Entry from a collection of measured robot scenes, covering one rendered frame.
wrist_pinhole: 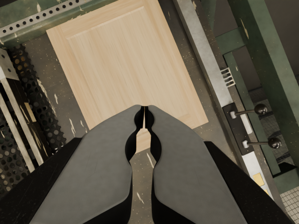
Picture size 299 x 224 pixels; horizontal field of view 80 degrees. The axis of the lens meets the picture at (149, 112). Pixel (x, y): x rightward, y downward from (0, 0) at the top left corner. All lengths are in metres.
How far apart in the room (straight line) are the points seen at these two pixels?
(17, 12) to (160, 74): 0.56
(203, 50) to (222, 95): 0.18
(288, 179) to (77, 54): 1.01
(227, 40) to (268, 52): 0.17
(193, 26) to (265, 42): 0.28
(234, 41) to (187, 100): 0.33
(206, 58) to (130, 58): 0.29
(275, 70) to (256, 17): 0.21
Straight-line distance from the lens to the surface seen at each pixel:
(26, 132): 0.77
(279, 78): 0.84
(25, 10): 0.87
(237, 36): 0.90
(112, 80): 0.72
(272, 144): 0.71
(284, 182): 1.01
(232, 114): 0.73
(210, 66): 0.74
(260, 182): 0.86
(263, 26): 0.85
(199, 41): 0.75
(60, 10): 0.80
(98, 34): 0.77
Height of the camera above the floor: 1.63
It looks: 33 degrees down
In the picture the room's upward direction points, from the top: 156 degrees clockwise
